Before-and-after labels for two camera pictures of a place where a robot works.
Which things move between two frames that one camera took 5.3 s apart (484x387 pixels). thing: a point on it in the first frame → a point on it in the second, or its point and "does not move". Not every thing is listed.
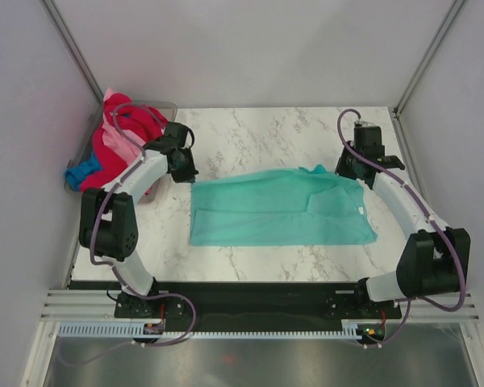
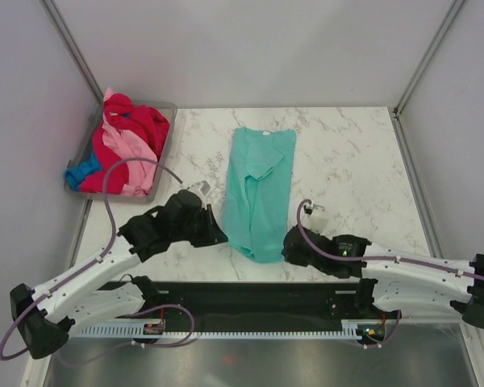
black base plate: (250, 303) does not move
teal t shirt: (298, 205) → (257, 193)
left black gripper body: (186, 162) → (182, 233)
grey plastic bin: (83, 147) does not move
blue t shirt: (74, 176) does not move
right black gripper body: (353, 156) → (293, 258)
